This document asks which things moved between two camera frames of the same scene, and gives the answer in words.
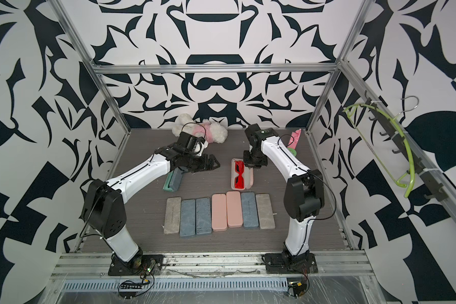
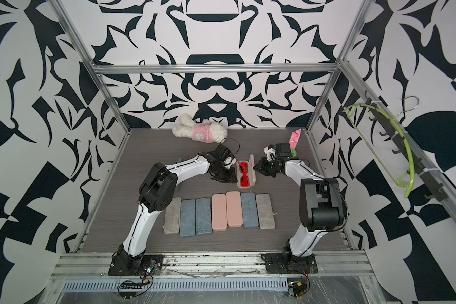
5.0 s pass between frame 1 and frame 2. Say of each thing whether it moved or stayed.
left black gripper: moved
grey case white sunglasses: stayed
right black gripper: moved
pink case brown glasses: stayed
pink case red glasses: stayed
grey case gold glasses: stayed
